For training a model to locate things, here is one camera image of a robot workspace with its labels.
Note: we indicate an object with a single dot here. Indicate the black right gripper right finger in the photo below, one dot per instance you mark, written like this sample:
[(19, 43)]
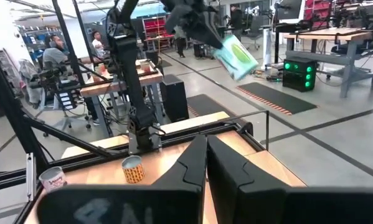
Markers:
[(226, 174)]

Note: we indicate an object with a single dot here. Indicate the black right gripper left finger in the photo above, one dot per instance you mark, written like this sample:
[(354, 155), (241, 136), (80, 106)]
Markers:
[(189, 168)]

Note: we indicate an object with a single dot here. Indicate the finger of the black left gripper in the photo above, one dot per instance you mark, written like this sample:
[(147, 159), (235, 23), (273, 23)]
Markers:
[(209, 35)]

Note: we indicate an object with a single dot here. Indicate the cyan green labelled can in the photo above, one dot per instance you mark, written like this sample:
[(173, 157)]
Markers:
[(236, 57)]

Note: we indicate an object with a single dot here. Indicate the orange patterned can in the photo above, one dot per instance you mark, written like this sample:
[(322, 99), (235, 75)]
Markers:
[(133, 171)]

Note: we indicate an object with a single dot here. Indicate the white red printed can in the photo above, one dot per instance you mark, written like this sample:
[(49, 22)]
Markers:
[(53, 181)]

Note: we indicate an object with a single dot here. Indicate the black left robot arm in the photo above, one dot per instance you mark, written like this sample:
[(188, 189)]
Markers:
[(128, 62)]

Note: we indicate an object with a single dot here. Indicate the blue storage bin shelf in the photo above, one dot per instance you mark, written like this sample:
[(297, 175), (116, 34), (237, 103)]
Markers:
[(33, 40)]

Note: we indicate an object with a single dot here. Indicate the person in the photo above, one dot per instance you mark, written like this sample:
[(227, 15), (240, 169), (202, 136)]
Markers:
[(180, 43), (236, 18), (53, 56), (97, 45)]

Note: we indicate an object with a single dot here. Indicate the red storage rack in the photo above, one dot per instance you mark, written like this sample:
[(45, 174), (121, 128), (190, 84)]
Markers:
[(155, 31), (317, 12)]

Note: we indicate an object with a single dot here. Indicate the black hazard striped floor mat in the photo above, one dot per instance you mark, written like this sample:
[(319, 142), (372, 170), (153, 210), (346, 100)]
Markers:
[(276, 98), (209, 105)]

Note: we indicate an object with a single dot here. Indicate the black tower box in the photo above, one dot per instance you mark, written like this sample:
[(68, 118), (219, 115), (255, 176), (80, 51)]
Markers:
[(174, 98)]

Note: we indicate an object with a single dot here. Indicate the wooden workbench with grey legs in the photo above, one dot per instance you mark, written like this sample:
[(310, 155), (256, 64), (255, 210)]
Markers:
[(335, 32), (149, 79)]

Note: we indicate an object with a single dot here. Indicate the black monitor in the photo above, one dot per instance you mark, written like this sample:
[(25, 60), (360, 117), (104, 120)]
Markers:
[(289, 9)]

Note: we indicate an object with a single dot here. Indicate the black computer with green lights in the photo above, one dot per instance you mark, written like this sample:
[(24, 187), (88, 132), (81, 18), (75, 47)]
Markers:
[(299, 74)]

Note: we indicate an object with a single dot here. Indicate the office chair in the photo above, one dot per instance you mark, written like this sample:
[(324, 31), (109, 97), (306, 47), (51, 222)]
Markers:
[(68, 117)]

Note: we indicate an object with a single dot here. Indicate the black robot arms on workbench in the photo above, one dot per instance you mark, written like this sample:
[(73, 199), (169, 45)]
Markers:
[(354, 12)]

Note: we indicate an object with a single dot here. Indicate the grey hanging jacket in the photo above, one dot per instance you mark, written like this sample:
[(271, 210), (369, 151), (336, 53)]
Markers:
[(29, 77)]

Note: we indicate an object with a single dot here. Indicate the silver metal bracket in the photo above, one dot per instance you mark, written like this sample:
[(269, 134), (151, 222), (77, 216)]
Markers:
[(30, 177)]

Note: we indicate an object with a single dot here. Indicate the black camera rig frame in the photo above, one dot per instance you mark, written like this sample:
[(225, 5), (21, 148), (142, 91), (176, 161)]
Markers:
[(5, 102)]

